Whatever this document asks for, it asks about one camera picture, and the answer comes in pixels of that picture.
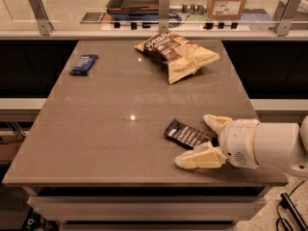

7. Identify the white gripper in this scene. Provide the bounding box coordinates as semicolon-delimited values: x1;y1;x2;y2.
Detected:
174;115;260;169

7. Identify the black chocolate rxbar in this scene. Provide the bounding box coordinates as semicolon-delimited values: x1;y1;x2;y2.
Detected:
164;119;213;150

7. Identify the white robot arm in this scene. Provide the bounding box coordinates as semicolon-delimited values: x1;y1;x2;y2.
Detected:
175;115;308;179

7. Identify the blue blueberry rxbar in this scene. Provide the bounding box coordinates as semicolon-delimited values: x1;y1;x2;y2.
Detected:
69;54;98;76

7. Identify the yellow chip bag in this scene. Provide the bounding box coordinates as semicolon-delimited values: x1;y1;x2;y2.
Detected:
135;31;219;84

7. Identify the black power strip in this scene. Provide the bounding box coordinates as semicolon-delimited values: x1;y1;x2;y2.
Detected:
280;192;308;231

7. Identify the table drawer front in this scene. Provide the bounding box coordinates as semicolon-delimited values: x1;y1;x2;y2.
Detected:
28;196;266;222

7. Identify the cardboard box with label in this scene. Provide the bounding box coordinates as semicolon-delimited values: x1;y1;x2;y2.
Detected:
206;0;246;19

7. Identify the black cable on floor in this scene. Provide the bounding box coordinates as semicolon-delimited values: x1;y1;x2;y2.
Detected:
275;176;308;231

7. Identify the right metal glass bracket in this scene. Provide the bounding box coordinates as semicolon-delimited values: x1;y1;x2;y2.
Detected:
274;0;301;37

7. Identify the metal glass bracket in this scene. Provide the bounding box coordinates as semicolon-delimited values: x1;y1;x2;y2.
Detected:
274;0;301;37
159;0;169;34
28;0;53;36

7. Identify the middle metal glass bracket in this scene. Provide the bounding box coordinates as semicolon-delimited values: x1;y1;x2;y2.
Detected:
159;0;169;34

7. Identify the left metal glass bracket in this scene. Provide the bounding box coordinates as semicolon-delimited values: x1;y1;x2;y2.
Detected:
28;0;53;36

